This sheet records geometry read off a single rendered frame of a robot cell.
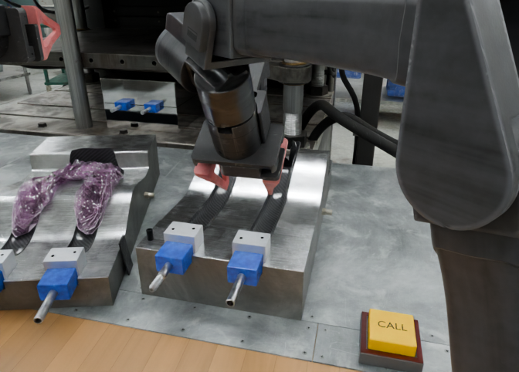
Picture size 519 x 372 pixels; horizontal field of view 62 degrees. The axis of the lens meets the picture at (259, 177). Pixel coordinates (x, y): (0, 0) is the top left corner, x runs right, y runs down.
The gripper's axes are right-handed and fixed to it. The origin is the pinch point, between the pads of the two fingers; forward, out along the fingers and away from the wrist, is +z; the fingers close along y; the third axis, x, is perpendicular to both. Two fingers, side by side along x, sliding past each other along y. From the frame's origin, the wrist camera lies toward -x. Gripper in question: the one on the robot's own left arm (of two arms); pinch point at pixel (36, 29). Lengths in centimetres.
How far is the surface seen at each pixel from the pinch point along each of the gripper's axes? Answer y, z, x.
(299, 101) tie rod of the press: -31, 67, 25
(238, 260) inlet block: -31.9, -8.9, 29.5
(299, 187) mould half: -37, 17, 29
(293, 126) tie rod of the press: -30, 67, 33
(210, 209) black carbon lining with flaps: -22.1, 8.8, 31.6
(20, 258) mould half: 4.3, -8.7, 34.4
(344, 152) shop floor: -48, 274, 114
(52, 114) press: 67, 86, 39
